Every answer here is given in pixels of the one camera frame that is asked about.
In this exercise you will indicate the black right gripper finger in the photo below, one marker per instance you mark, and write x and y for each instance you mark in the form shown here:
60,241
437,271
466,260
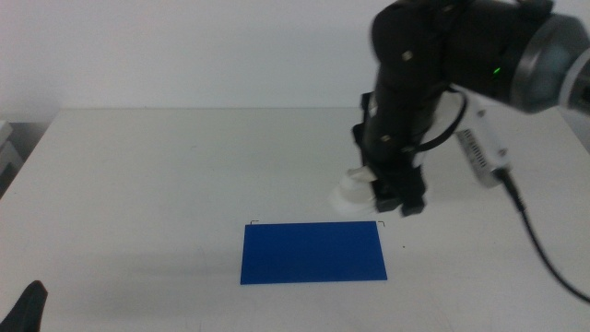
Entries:
412,193
387,196

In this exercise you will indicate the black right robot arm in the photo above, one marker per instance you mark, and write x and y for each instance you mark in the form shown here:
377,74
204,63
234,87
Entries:
461,41

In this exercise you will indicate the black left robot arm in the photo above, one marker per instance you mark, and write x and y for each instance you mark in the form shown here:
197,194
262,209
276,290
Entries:
27,310

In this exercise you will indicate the blue rectangular mat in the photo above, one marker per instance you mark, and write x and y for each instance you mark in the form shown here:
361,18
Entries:
313,252

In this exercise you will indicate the white silver wrist camera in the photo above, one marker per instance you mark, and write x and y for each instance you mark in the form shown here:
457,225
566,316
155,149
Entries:
481,145

